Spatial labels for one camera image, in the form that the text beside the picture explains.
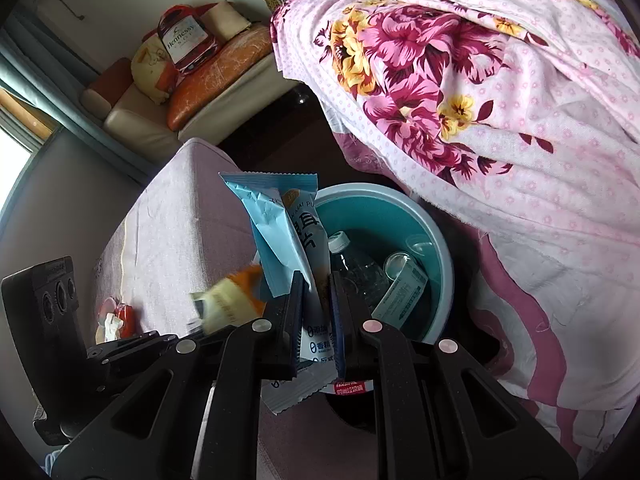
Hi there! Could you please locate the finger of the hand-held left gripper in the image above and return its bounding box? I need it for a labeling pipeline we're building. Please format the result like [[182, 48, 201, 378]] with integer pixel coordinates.
[[87, 325, 236, 396]]

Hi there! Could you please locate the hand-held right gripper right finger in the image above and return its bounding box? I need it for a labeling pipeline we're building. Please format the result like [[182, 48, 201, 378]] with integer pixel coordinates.
[[330, 270, 581, 480]]

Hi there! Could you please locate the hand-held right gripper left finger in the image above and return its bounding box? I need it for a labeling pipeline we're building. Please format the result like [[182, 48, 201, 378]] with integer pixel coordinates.
[[50, 270, 306, 480]]

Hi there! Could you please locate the egg-shaped plastic toy capsule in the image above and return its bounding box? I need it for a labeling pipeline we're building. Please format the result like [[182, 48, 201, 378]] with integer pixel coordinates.
[[95, 297, 136, 345]]

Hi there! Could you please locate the clear plastic bottle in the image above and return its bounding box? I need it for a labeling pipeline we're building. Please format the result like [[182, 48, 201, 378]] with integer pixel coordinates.
[[327, 230, 396, 313]]

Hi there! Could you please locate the white medicine box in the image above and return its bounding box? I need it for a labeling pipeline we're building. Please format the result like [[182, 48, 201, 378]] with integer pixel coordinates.
[[371, 260, 430, 325]]

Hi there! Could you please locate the yellow snack packet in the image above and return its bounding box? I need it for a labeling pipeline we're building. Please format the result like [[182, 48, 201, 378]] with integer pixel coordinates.
[[189, 265, 268, 335]]

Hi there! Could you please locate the blue snack packet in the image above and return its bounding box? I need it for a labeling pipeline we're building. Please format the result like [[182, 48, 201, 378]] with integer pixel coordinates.
[[219, 172, 337, 415]]

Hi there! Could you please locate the teal plastic bin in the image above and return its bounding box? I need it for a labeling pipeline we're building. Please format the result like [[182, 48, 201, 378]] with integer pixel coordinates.
[[255, 183, 455, 433]]

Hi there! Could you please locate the window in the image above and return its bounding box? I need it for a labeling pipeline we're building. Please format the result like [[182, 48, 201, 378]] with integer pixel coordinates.
[[0, 90, 53, 211]]

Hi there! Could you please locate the cream leather sofa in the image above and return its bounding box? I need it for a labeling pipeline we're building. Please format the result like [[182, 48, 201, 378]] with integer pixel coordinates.
[[82, 25, 281, 148]]

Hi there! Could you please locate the pink floral blanket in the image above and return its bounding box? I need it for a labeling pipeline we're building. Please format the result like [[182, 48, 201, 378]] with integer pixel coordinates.
[[270, 0, 640, 466]]

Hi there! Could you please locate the orange seat cushion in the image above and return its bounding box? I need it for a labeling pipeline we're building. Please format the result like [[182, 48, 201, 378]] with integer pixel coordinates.
[[167, 25, 275, 131]]

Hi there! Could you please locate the teal curtain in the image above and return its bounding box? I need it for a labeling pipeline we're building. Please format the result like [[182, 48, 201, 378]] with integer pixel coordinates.
[[0, 12, 151, 186]]

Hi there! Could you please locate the yellow printed pillow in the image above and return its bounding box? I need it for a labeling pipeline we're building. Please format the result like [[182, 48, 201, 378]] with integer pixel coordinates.
[[131, 40, 176, 106]]

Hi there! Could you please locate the Hennessy bottle shaped pillow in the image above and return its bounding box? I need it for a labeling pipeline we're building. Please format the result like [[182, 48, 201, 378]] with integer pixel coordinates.
[[150, 4, 221, 76]]

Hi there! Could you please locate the beige cushion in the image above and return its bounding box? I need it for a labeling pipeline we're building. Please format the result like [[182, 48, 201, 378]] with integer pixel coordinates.
[[202, 1, 253, 43]]

